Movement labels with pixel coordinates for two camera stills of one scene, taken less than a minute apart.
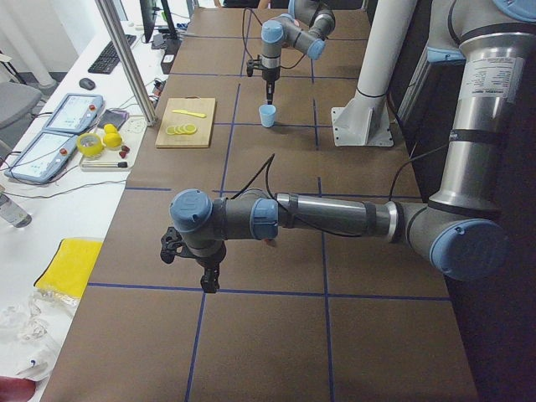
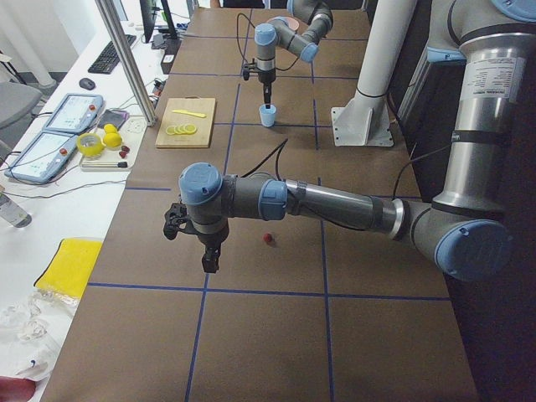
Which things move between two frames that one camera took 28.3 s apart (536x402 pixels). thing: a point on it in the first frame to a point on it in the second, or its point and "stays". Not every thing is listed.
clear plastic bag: x=30 y=327 stays
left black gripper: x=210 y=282 to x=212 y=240
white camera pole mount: x=367 y=121 stays
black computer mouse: x=87 y=84 stays
